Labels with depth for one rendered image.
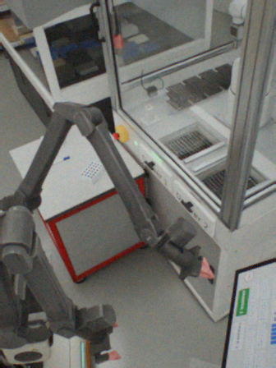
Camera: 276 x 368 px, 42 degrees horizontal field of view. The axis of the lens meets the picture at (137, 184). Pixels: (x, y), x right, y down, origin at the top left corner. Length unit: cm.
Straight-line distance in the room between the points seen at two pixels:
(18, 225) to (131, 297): 175
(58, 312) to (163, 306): 146
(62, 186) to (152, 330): 99
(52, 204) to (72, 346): 72
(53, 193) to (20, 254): 129
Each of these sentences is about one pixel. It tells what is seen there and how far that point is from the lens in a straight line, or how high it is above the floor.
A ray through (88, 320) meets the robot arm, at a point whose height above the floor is 121.
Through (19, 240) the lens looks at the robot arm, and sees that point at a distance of 68.
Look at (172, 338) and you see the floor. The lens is 228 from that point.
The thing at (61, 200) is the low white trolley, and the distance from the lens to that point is 191.
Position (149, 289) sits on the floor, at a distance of 240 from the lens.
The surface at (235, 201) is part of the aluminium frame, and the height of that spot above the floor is 113.
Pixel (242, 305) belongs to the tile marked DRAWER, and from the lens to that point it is 127.
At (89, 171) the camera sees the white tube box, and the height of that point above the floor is 79.
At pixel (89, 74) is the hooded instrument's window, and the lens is 236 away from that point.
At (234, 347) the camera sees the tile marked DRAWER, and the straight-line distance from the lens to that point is 122.
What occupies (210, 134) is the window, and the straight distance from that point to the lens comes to 132.
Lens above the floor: 214
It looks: 47 degrees down
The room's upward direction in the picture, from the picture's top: 7 degrees counter-clockwise
